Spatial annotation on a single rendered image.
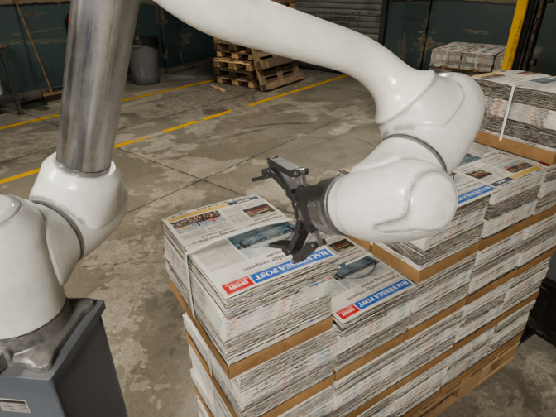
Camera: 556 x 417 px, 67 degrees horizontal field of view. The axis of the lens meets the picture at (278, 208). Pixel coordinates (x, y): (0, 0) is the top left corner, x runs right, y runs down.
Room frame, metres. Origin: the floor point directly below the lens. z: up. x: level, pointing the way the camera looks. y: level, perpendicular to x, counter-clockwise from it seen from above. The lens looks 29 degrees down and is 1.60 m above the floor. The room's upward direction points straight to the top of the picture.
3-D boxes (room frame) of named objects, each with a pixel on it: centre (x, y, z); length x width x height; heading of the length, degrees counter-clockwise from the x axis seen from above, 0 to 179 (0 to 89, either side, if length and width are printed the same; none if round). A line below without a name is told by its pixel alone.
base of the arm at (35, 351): (0.58, 0.48, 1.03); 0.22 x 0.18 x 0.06; 175
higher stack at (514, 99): (1.50, -0.91, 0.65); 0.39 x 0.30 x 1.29; 33
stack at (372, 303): (1.11, -0.30, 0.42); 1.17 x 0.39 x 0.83; 123
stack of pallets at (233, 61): (7.88, 0.42, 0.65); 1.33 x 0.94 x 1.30; 146
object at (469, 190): (1.17, -0.43, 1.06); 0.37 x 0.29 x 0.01; 34
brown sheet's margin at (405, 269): (1.18, -0.41, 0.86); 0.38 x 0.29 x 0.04; 34
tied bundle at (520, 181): (1.34, -0.66, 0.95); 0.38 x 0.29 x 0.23; 33
